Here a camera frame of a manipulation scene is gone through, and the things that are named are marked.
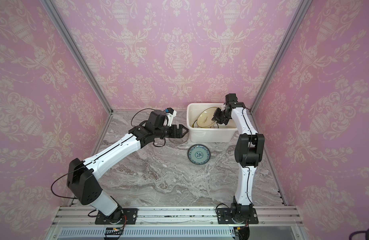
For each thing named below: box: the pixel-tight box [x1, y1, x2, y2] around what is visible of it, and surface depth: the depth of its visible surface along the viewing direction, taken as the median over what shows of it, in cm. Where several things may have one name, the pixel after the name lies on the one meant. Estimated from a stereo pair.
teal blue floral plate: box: [187, 144, 211, 165], surface depth 98 cm
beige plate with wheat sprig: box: [197, 106, 218, 128], surface depth 104 cm
